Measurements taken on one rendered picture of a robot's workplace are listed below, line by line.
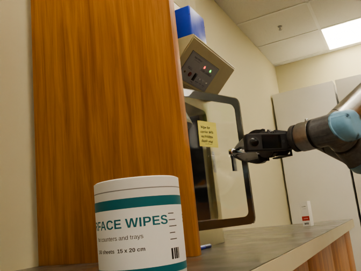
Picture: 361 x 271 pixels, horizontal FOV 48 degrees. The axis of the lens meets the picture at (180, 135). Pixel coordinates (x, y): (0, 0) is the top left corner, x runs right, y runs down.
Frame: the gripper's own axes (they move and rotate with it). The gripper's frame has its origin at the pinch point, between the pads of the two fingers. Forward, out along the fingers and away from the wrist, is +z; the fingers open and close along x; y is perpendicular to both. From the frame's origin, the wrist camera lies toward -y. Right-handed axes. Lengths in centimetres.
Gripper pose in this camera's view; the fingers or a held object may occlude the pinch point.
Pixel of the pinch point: (236, 151)
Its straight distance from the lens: 119.2
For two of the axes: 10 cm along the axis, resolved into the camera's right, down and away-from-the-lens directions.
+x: -1.0, -9.7, 2.0
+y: 7.6, 0.5, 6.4
